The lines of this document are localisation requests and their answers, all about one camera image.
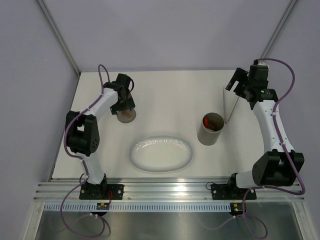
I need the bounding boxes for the metal tongs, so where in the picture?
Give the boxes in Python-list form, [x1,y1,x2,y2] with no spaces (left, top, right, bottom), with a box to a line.
[223,87,239,124]

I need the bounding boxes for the brown shrimp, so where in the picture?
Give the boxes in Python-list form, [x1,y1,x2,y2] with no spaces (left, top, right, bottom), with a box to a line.
[209,121,217,131]

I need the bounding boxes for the grey cylindrical lunch container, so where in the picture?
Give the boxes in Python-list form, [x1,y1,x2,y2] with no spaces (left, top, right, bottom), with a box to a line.
[197,112,225,146]

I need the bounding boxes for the red sausage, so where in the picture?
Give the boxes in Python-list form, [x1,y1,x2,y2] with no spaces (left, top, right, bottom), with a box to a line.
[203,117,211,129]

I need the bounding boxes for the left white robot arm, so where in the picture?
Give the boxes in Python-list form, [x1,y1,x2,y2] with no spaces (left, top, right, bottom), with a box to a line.
[63,73,137,201]

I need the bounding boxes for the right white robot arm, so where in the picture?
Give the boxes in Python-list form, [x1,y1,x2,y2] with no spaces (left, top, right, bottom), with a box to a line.
[225,59,306,198]

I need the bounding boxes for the white oval plate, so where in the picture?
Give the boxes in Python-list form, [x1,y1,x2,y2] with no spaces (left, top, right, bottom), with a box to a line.
[129,135,193,173]

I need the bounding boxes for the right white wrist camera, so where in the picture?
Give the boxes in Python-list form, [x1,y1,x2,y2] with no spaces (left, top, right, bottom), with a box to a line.
[253,59,269,68]

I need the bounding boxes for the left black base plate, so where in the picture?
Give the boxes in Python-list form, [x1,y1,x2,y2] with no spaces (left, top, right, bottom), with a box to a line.
[79,183,124,200]

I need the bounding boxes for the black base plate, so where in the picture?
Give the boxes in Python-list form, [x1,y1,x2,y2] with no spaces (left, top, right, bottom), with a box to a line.
[209,182,257,201]
[79,183,124,200]

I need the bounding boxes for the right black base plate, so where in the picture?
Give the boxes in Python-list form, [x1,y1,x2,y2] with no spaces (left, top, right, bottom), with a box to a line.
[209,182,257,201]

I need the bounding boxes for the aluminium mounting rail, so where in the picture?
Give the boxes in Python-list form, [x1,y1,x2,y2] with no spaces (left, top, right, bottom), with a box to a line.
[33,176,305,203]

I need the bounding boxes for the slotted cable duct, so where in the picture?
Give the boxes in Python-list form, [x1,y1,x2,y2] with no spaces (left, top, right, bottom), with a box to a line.
[44,201,243,213]

